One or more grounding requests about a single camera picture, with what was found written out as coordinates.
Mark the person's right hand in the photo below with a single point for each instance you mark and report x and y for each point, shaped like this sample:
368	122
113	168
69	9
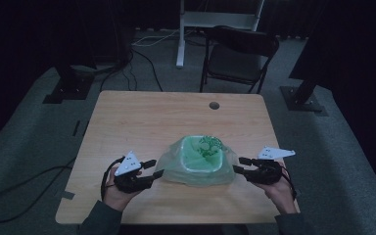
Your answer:
280	196

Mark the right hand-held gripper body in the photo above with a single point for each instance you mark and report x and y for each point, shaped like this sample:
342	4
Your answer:
266	173

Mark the white metal stand frame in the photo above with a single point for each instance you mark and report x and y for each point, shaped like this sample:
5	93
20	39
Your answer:
209	19

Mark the grey tape piece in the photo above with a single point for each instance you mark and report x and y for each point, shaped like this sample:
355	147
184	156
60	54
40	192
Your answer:
67	195

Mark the black folding chair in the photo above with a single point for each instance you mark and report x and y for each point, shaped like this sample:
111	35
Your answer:
238	62

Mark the black stand with base plate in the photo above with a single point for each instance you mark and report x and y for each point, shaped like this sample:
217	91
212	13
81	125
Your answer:
67	89
302	99

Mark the round table grommet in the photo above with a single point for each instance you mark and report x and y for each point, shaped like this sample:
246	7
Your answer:
214	105

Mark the black floor tape strip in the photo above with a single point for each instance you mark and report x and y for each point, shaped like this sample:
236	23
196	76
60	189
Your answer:
86	127
76	128

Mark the person's left hand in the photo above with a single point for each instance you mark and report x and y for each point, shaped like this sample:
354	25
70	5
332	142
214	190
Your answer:
117	199

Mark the green plastic trash bag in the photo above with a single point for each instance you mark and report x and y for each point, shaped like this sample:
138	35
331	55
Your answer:
176	169

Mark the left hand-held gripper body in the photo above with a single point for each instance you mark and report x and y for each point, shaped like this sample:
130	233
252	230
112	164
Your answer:
130	182

